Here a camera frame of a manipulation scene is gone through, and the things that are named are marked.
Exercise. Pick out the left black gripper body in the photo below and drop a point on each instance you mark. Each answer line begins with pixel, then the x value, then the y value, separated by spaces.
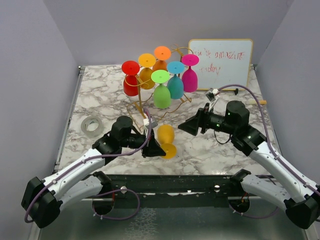
pixel 135 140

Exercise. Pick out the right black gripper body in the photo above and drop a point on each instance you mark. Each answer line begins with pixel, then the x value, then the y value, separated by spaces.
pixel 217 122

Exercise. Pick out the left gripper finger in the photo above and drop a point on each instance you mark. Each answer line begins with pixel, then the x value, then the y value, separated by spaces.
pixel 154 149
pixel 145 152

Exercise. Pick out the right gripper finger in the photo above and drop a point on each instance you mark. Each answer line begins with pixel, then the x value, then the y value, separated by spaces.
pixel 193 127
pixel 200 118

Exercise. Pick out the yellow wine glass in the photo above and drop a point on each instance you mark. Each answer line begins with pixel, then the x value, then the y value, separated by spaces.
pixel 166 137

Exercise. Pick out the green wine glass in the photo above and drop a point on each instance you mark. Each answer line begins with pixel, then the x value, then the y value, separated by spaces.
pixel 161 95

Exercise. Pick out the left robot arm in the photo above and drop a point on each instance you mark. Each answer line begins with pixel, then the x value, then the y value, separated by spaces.
pixel 44 199

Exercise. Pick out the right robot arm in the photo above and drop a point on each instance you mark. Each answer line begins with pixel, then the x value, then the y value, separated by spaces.
pixel 298 196

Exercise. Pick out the magenta wine glass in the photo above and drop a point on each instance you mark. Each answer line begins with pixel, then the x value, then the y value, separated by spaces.
pixel 189 77

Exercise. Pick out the teal wine glass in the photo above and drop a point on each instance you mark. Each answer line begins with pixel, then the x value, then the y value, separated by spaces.
pixel 175 84

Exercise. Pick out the red wine glass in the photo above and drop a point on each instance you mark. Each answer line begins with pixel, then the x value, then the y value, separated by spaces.
pixel 130 68

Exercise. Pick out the orange wine glass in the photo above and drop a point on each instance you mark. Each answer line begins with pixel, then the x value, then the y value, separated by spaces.
pixel 162 53

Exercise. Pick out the amber wine glass rear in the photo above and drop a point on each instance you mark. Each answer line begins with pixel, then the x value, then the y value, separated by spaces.
pixel 146 61

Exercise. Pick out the whiteboard marker pen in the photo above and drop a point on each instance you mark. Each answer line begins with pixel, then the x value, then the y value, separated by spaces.
pixel 253 102

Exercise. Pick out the clear tape roll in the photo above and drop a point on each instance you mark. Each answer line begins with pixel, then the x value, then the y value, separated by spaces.
pixel 92 126

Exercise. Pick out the small whiteboard with writing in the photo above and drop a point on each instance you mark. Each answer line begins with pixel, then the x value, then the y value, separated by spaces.
pixel 222 61

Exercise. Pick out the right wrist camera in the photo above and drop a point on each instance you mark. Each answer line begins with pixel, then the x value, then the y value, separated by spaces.
pixel 213 96

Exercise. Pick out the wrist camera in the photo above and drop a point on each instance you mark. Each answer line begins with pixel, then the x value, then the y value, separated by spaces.
pixel 213 96
pixel 149 123

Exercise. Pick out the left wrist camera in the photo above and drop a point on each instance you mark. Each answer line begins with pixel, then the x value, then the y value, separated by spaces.
pixel 149 123

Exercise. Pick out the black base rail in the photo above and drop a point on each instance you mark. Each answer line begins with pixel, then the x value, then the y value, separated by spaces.
pixel 152 191

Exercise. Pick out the gold wire glass rack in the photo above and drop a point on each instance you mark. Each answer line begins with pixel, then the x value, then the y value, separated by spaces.
pixel 145 97

